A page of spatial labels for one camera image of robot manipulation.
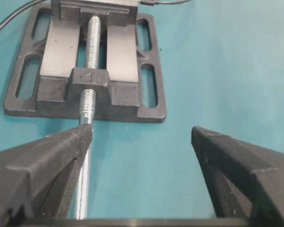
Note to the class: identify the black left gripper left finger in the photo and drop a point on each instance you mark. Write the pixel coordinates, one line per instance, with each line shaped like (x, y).
(38, 179)

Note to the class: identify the black cast iron vise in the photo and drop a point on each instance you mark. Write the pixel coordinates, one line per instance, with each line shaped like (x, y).
(69, 46)

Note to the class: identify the silver vise screw handle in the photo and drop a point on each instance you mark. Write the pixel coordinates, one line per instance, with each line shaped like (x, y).
(87, 112)

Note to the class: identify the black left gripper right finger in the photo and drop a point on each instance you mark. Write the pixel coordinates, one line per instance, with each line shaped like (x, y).
(244, 180)

